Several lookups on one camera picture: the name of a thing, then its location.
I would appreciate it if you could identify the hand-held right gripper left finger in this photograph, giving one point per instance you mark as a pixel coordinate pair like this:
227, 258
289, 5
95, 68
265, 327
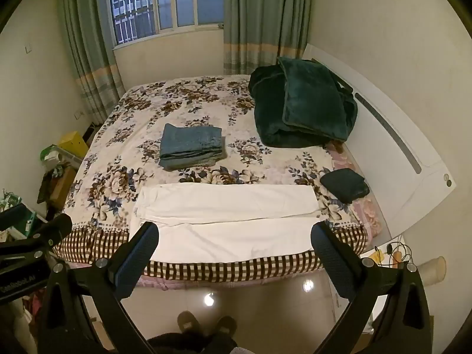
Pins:
134, 265

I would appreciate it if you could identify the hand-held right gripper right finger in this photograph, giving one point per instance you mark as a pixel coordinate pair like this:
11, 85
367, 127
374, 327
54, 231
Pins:
332, 267

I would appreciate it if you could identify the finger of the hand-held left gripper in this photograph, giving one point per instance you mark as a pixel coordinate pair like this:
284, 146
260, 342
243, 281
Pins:
48, 233
11, 214

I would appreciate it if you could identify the white pants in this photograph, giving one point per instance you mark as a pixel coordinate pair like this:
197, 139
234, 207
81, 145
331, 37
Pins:
221, 206

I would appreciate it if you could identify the blue jeans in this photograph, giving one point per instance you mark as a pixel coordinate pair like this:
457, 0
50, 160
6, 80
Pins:
191, 143

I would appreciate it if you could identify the teal shelf rack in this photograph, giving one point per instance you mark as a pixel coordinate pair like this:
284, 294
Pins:
27, 225

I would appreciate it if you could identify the red cloth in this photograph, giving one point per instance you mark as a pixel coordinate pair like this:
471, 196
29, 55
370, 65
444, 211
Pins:
33, 302

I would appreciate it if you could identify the white nightstand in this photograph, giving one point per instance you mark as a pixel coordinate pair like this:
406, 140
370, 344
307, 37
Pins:
372, 265

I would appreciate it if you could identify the cardboard box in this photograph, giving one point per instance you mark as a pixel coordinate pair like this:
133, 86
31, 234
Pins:
62, 188

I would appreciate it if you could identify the green and white package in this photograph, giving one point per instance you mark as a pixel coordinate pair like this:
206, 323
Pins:
55, 153

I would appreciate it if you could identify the person's left slipper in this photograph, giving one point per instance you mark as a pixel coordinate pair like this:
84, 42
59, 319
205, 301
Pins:
188, 322

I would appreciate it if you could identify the person's slipper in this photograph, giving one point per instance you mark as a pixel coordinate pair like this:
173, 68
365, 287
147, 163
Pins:
188, 322
225, 326

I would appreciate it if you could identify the small dark green folded cloth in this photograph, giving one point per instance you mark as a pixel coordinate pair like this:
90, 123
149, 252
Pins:
344, 186

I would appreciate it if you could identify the yellow box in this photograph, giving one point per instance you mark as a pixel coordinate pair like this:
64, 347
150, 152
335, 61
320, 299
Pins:
73, 143

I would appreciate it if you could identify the person's legs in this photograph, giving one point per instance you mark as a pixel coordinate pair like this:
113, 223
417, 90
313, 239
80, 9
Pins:
191, 343

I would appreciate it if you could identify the beige cylinder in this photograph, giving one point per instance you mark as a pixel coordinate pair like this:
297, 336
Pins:
431, 271

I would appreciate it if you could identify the person's right slipper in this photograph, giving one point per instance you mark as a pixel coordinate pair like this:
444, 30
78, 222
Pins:
225, 326

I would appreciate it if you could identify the floral bed sheet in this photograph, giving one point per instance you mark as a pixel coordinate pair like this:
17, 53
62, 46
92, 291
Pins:
129, 118

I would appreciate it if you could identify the white headboard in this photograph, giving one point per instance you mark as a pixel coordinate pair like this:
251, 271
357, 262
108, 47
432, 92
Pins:
391, 136

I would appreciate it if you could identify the dark green plush blanket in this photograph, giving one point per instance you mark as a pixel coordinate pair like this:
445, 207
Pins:
306, 99

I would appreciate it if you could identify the green striped curtain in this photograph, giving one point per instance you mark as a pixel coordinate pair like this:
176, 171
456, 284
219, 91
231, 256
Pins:
258, 18
88, 44

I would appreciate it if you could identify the barred window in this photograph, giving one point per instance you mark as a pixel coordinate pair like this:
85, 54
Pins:
166, 3

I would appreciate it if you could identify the wall socket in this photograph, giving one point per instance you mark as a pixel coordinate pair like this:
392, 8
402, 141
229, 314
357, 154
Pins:
79, 114

